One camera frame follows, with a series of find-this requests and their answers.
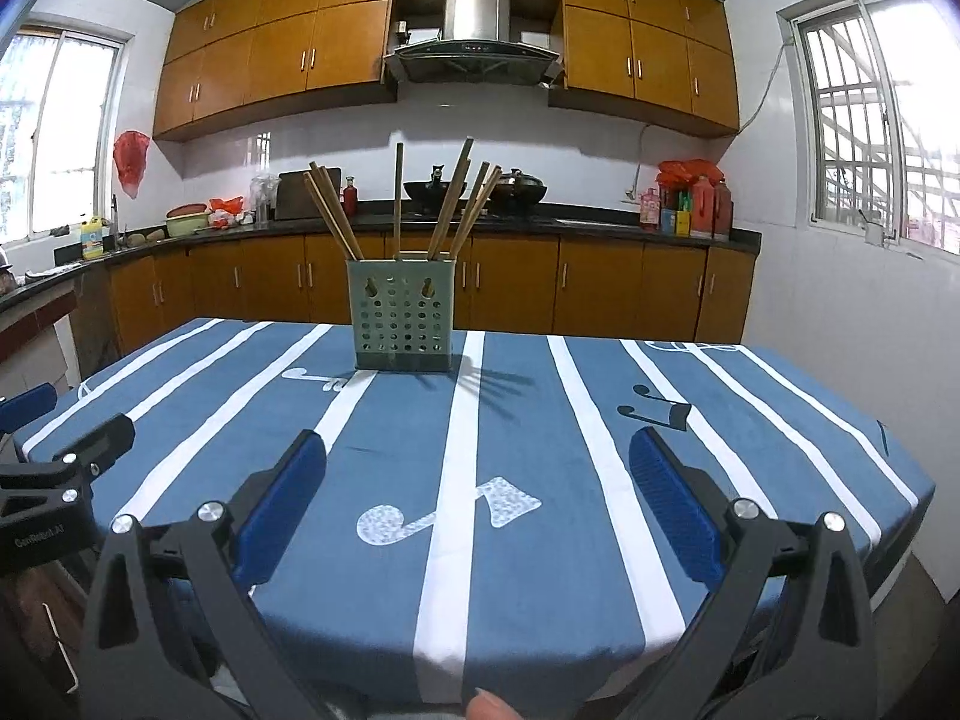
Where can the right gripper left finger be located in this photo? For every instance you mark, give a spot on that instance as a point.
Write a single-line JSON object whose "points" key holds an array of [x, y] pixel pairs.
{"points": [[269, 507]]}

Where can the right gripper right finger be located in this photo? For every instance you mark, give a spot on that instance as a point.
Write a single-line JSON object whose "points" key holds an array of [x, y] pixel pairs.
{"points": [[686, 504]]}

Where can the person right hand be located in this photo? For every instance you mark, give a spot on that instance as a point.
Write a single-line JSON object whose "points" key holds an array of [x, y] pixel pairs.
{"points": [[485, 705]]}

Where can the blue white striped tablecloth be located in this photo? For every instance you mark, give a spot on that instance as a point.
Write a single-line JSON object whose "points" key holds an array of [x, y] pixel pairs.
{"points": [[479, 528]]}

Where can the green perforated utensil holder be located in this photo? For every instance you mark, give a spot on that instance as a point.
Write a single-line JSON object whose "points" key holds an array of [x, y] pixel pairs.
{"points": [[402, 313]]}

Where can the yellow detergent bottle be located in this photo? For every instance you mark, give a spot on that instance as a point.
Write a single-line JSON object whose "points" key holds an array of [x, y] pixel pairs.
{"points": [[92, 238]]}

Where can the orange bag on counter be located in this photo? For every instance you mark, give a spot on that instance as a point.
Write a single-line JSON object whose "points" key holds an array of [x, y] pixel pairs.
{"points": [[226, 213]]}

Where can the green basin with red lid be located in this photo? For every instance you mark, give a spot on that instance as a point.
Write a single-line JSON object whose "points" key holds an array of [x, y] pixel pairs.
{"points": [[186, 219]]}

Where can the dark cutting board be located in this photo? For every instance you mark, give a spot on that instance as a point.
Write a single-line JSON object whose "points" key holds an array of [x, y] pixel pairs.
{"points": [[294, 202]]}

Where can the pink bottle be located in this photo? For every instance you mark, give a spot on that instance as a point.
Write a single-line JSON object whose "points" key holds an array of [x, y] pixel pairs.
{"points": [[650, 210]]}

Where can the red sauce bottle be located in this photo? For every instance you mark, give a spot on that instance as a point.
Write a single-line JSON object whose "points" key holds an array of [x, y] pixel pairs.
{"points": [[350, 197]]}

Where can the red bag on counter right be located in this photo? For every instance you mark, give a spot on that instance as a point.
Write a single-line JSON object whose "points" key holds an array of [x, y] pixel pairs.
{"points": [[683, 173]]}

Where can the left black wok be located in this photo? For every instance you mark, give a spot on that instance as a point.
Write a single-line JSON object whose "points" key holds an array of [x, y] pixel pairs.
{"points": [[428, 197]]}

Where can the right black lidded wok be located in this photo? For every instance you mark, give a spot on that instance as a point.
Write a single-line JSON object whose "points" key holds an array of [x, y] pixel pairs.
{"points": [[516, 194]]}

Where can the red plastic bag hanging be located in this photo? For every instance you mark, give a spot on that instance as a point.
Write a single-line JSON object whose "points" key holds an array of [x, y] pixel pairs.
{"points": [[129, 155]]}

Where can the left window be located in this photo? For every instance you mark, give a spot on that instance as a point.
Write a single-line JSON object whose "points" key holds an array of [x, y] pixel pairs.
{"points": [[57, 88]]}

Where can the barred window right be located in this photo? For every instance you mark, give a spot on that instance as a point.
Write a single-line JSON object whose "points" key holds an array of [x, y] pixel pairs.
{"points": [[881, 86]]}

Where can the steel range hood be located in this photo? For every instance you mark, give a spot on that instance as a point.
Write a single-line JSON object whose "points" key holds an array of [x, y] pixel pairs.
{"points": [[499, 42]]}

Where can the upper wooden wall cabinets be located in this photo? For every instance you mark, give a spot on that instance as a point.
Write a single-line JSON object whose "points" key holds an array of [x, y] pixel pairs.
{"points": [[233, 62]]}

